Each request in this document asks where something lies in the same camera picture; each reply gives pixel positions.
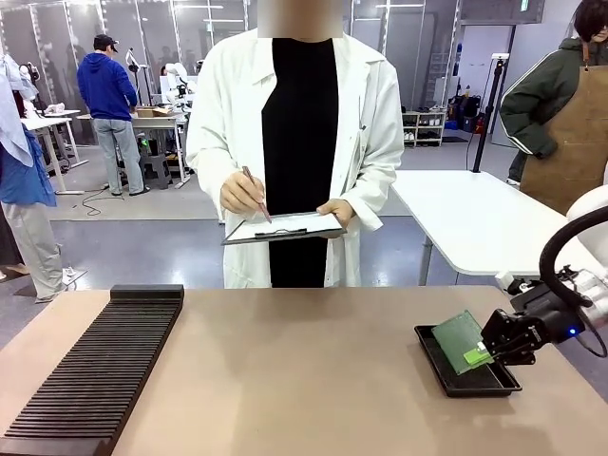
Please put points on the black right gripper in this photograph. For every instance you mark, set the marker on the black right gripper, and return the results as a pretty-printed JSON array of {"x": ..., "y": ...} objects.
[{"x": 546, "y": 313}]

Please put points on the green PCB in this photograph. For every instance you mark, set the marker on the green PCB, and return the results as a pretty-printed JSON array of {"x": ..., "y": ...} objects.
[{"x": 458, "y": 339}]

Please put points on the grey clipboard with paper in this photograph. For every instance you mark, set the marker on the grey clipboard with paper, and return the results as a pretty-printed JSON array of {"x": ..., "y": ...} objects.
[{"x": 285, "y": 230}]

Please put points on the reddish pen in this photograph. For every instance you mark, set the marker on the reddish pen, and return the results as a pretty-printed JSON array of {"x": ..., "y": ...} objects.
[{"x": 256, "y": 195}]

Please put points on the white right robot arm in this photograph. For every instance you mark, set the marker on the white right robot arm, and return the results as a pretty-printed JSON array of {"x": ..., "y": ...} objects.
[{"x": 589, "y": 290}]

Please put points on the white-sleeved left forearm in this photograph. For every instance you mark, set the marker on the white-sleeved left forearm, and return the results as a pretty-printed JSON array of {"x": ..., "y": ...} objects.
[{"x": 380, "y": 190}]

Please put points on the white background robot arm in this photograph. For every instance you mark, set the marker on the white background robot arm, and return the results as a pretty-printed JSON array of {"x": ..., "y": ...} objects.
[{"x": 178, "y": 83}]

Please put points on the white-sleeved right forearm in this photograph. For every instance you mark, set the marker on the white-sleeved right forearm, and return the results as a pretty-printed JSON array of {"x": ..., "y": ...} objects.
[{"x": 209, "y": 166}]

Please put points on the black slotted PCB rack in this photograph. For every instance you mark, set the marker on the black slotted PCB rack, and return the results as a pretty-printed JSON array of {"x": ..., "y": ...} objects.
[{"x": 95, "y": 375}]

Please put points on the person's left hand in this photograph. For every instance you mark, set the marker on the person's left hand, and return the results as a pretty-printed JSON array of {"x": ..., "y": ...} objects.
[{"x": 339, "y": 211}]

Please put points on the person's right hand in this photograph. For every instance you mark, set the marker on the person's right hand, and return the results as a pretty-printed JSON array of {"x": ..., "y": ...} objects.
[{"x": 242, "y": 195}]

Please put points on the black plastic tray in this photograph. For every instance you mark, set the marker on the black plastic tray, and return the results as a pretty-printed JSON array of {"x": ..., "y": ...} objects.
[{"x": 480, "y": 382}]

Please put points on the white table with rounded corners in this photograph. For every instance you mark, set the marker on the white table with rounded corners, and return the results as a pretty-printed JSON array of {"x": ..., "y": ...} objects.
[{"x": 475, "y": 214}]

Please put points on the person in brown apron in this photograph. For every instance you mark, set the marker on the person in brown apron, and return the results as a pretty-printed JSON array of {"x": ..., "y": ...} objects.
[{"x": 565, "y": 133}]

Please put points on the black pole stand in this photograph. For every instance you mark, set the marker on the black pole stand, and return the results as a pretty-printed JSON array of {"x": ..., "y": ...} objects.
[{"x": 487, "y": 114}]

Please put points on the white shoe rack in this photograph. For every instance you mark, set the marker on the white shoe rack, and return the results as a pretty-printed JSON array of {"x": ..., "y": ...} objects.
[{"x": 425, "y": 127}]

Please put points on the black bag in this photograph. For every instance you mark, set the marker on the black bag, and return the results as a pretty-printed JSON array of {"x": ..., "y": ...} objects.
[{"x": 469, "y": 111}]

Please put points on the white name badge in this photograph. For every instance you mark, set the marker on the white name badge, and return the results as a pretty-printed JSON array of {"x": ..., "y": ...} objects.
[{"x": 359, "y": 147}]

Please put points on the person in white lab coat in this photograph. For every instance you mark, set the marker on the person in white lab coat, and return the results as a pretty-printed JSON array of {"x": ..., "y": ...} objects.
[{"x": 304, "y": 119}]

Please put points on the dark step stool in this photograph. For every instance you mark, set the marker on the dark step stool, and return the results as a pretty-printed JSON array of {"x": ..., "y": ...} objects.
[{"x": 156, "y": 172}]

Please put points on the grey background workbench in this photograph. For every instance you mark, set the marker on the grey background workbench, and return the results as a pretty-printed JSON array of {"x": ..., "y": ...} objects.
[{"x": 154, "y": 122}]

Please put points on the brown cardboard box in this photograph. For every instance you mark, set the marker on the brown cardboard box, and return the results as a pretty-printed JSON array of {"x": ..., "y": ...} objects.
[{"x": 153, "y": 112}]

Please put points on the person in blue hoodie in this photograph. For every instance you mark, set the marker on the person in blue hoodie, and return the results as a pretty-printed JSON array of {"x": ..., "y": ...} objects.
[{"x": 107, "y": 90}]

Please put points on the white background desk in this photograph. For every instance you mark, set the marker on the white background desk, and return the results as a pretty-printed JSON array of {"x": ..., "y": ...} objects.
[{"x": 47, "y": 121}]

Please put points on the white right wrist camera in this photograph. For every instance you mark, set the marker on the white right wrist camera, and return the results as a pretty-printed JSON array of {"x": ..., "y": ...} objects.
[{"x": 515, "y": 285}]

